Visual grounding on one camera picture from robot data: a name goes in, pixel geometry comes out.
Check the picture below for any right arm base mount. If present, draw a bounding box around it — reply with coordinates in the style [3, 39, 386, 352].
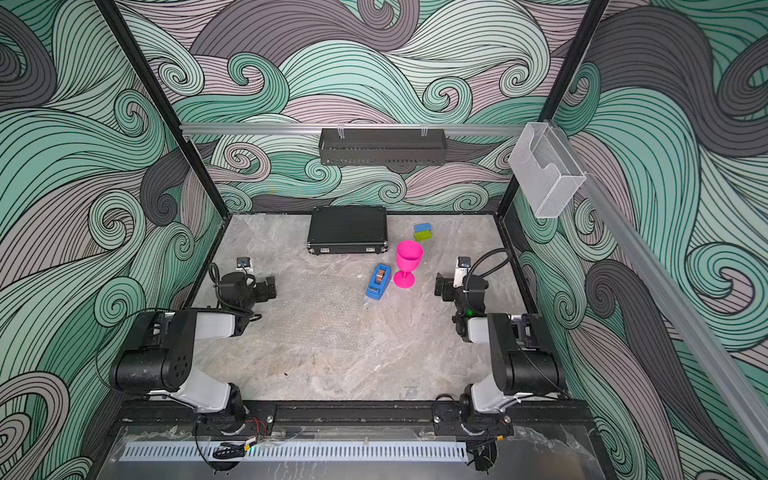
[432, 400, 513, 440]

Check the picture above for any clear acrylic wall box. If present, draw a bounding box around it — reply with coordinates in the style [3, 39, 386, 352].
[509, 121, 586, 219]

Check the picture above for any pink plastic wine glass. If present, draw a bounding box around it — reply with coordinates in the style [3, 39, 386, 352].
[393, 240, 424, 289]

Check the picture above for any aluminium rail back wall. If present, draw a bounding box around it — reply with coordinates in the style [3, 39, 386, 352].
[180, 122, 525, 137]

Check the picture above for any blue tape dispenser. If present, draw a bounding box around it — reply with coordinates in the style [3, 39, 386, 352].
[365, 264, 392, 300]

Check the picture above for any black hard case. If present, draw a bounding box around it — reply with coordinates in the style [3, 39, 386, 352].
[306, 205, 389, 255]

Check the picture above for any blue green sponge block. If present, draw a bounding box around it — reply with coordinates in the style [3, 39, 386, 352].
[413, 223, 433, 242]

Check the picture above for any white slotted cable duct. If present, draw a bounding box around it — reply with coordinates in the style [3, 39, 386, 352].
[119, 441, 469, 463]

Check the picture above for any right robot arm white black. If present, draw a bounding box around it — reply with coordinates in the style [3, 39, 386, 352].
[434, 274, 565, 421]

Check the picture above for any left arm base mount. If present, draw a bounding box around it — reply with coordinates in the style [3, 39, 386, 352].
[194, 400, 277, 437]

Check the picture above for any aluminium rail wall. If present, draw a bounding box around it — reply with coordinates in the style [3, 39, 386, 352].
[180, 122, 525, 137]
[558, 133, 767, 459]

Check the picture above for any aluminium rail right wall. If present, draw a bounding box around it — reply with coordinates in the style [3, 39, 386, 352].
[558, 133, 767, 459]

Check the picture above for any black wall shelf tray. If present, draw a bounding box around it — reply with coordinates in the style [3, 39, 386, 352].
[318, 129, 448, 169]

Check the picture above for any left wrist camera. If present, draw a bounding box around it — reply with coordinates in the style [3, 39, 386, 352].
[236, 257, 252, 271]

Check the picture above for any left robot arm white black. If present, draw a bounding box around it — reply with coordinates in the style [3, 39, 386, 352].
[108, 264, 277, 426]

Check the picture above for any clear bubble wrap sheet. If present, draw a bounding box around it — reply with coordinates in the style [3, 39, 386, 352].
[248, 274, 373, 352]

